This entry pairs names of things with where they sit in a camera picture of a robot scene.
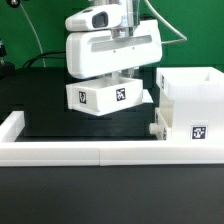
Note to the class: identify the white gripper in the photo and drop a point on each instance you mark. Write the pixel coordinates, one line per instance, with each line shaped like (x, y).
(91, 54)

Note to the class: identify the white drawer tray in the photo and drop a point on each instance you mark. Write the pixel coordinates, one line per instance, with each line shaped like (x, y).
(104, 95)
(162, 126)

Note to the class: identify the white front drawer tray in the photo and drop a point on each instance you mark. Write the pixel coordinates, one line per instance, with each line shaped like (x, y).
(162, 126)

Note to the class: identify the white drawer cabinet box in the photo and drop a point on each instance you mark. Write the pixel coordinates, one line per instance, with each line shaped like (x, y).
(197, 94)

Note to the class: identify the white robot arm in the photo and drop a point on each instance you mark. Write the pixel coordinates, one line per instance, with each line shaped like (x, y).
(130, 18)

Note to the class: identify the white marker tag sheet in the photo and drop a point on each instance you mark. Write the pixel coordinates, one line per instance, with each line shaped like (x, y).
(146, 98)

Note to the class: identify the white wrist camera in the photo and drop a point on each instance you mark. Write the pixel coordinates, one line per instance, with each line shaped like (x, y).
(95, 18)

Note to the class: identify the black camera stand left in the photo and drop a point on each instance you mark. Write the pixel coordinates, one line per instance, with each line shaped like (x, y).
(6, 68)

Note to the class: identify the white U-shaped border frame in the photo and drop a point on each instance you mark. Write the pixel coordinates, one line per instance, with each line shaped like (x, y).
(99, 153)

